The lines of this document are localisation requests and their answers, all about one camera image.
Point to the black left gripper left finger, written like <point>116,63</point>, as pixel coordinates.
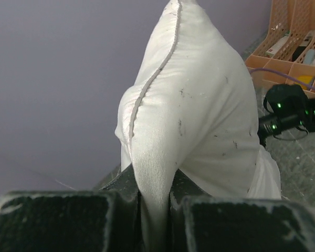
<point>107,219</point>

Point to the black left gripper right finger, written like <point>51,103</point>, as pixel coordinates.
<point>200,222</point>

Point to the white pillow insert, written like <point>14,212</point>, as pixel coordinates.
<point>192,108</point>

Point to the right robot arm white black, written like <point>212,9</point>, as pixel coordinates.
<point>288,107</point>

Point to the yellow object in organizer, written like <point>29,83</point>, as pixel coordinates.
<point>306,79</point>

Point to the white box in back slot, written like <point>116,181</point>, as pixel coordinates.
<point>276,47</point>

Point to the orange plastic file organizer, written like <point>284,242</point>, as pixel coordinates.
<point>296,19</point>

